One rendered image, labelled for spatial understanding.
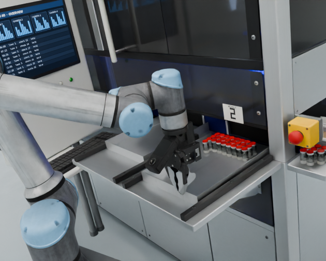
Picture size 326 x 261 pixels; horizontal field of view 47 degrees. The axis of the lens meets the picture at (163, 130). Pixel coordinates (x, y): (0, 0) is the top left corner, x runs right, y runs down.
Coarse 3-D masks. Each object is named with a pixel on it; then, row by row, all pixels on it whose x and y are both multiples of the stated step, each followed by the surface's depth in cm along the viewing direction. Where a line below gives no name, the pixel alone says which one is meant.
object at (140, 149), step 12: (156, 120) 169; (156, 132) 161; (204, 132) 153; (108, 144) 152; (120, 144) 156; (132, 144) 153; (144, 144) 151; (156, 144) 149; (132, 156) 140; (144, 156) 135
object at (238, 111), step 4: (224, 104) 130; (224, 108) 131; (228, 108) 129; (236, 108) 126; (240, 108) 125; (224, 112) 132; (228, 112) 130; (232, 112) 129; (236, 112) 127; (240, 112) 126; (224, 116) 132; (228, 116) 131; (232, 116) 129; (236, 116) 128; (240, 116) 126; (228, 120) 132; (232, 120) 130; (236, 120) 128; (240, 120) 127
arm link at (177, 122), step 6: (180, 114) 98; (186, 114) 100; (162, 120) 99; (168, 120) 98; (174, 120) 98; (180, 120) 98; (186, 120) 100; (162, 126) 100; (168, 126) 99; (174, 126) 99; (180, 126) 99
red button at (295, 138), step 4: (292, 132) 109; (296, 132) 109; (288, 136) 110; (292, 136) 109; (296, 136) 108; (300, 136) 108; (292, 140) 109; (296, 140) 108; (300, 140) 108; (296, 144) 110
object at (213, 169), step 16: (208, 160) 130; (224, 160) 128; (240, 160) 126; (256, 160) 121; (144, 176) 124; (160, 176) 126; (208, 176) 120; (224, 176) 119; (176, 192) 112; (192, 192) 113; (208, 192) 108
